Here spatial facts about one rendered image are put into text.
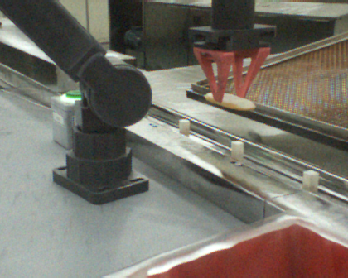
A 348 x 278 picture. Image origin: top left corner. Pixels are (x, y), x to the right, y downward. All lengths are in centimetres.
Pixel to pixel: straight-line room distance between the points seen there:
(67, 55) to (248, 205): 28
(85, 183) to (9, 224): 11
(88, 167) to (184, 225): 16
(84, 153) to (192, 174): 14
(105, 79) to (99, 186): 14
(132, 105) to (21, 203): 18
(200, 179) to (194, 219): 7
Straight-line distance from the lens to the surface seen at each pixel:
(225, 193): 70
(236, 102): 79
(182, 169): 78
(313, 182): 72
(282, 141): 101
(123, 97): 72
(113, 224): 68
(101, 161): 75
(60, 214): 72
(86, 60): 72
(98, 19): 839
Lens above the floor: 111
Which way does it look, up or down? 16 degrees down
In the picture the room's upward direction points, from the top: straight up
